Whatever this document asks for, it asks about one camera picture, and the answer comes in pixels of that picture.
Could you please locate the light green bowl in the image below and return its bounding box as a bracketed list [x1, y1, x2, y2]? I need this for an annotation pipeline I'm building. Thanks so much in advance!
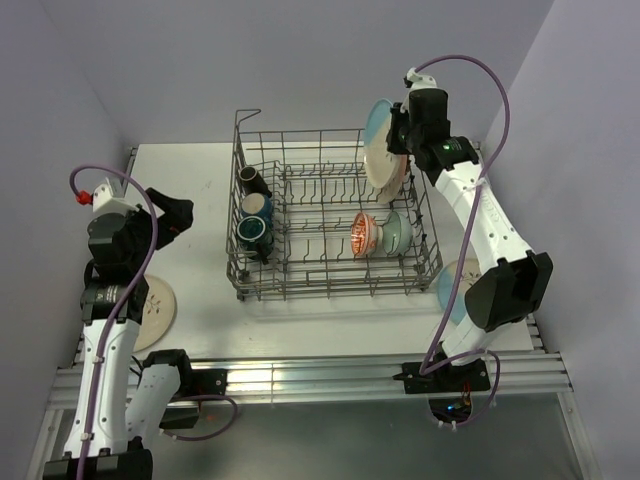
[382, 211, 414, 256]

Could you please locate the pink and cream plate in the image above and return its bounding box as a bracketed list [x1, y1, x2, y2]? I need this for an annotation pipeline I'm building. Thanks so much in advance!
[376, 155, 409, 204]

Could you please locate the pink cream plate near edge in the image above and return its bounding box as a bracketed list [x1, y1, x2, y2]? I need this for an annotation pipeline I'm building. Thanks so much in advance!
[133, 274, 177, 353]

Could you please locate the orange patterned bowl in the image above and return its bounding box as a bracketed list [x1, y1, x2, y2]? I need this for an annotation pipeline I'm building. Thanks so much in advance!
[350, 211, 383, 258]

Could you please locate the dark blue mug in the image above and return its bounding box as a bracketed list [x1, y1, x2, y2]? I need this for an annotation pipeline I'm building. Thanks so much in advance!
[240, 192, 273, 222]

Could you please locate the dark green mug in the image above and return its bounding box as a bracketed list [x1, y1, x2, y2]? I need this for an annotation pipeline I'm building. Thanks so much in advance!
[236, 215, 274, 264]

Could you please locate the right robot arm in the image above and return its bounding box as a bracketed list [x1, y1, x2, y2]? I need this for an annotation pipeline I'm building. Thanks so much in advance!
[387, 87, 553, 390]

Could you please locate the blue and cream plate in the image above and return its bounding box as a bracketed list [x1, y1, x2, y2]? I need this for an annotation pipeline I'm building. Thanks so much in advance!
[363, 99, 402, 189]

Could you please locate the grey wire dish rack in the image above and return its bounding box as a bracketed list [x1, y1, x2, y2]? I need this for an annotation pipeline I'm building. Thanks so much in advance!
[226, 109, 443, 301]

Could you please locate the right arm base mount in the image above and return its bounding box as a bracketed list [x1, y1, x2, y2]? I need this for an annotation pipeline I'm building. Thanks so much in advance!
[393, 360, 491, 427]

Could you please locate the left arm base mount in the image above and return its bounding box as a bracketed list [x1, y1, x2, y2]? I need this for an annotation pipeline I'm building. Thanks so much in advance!
[160, 368, 228, 430]

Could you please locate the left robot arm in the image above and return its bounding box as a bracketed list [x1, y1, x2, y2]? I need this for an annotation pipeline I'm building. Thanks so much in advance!
[42, 184, 195, 479]

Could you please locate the blue cream plate right side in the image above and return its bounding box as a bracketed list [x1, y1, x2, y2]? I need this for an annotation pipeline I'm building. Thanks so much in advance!
[436, 258, 481, 324]

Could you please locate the aluminium rail frame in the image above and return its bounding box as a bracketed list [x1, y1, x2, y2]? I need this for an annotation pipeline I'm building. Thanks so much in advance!
[25, 142, 591, 480]

